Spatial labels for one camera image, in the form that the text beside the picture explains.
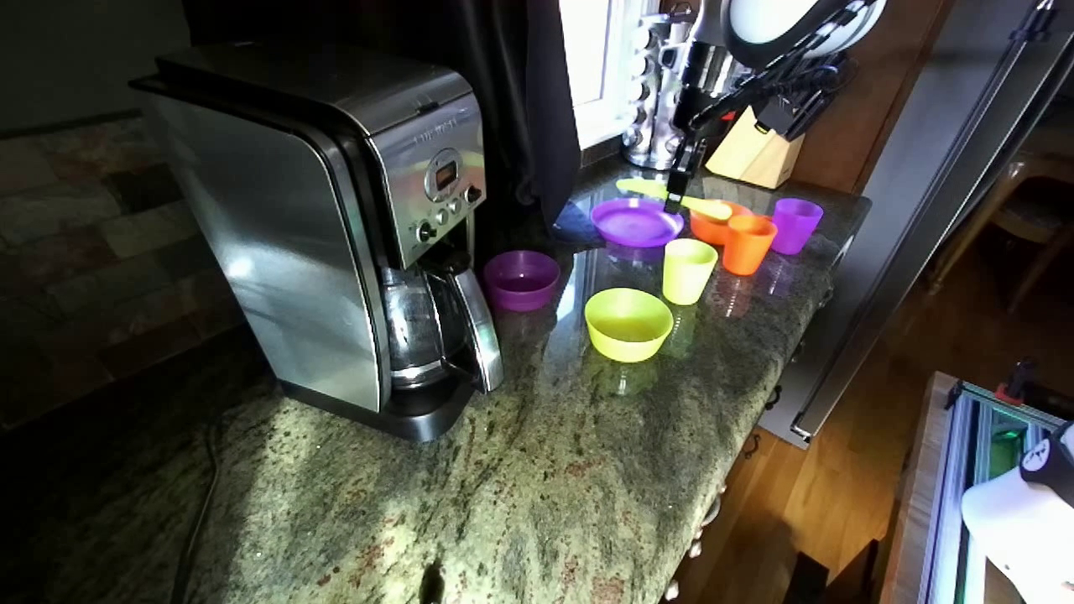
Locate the orange plastic bowl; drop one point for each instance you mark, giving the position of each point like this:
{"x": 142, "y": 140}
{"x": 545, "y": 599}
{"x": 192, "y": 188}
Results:
{"x": 713, "y": 224}

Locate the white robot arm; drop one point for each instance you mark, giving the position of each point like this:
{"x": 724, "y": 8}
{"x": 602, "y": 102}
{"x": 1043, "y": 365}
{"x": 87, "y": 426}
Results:
{"x": 777, "y": 58}

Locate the purple plastic bowl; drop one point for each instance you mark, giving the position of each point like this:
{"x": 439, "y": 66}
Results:
{"x": 521, "y": 279}

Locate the yellow plastic bowl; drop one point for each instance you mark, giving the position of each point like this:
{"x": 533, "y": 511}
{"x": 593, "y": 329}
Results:
{"x": 625, "y": 325}

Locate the orange plastic cup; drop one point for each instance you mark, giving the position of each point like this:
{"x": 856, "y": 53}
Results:
{"x": 745, "y": 245}

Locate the wooden knife block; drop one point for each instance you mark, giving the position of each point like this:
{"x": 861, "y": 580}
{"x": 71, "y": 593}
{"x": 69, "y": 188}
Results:
{"x": 754, "y": 156}

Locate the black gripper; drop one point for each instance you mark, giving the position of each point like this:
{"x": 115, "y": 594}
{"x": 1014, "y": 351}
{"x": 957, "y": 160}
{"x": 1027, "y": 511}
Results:
{"x": 701, "y": 140}

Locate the stainless steel coffee maker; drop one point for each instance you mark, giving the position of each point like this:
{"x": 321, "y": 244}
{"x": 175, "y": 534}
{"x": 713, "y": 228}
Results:
{"x": 315, "y": 174}

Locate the purple plastic cup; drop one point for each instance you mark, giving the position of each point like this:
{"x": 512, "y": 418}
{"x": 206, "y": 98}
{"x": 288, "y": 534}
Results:
{"x": 798, "y": 224}

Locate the purple plastic plate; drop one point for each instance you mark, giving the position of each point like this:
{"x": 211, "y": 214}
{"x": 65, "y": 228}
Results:
{"x": 635, "y": 224}

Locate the stainless steel refrigerator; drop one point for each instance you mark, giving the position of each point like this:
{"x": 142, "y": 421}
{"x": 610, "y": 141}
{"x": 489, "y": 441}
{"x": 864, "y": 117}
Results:
{"x": 983, "y": 88}

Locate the yellow plastic cup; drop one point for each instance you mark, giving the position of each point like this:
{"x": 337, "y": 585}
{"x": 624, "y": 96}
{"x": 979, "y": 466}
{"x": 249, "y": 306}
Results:
{"x": 686, "y": 275}

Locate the white plastic bin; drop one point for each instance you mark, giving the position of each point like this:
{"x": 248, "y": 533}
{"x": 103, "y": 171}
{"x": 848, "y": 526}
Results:
{"x": 979, "y": 518}

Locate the black curtain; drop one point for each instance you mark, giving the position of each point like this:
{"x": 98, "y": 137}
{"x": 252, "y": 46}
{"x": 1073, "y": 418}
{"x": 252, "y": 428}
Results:
{"x": 512, "y": 53}

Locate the glass coffee carafe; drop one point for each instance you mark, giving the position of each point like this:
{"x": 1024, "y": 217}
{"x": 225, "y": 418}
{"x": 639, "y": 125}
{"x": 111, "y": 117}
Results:
{"x": 439, "y": 322}

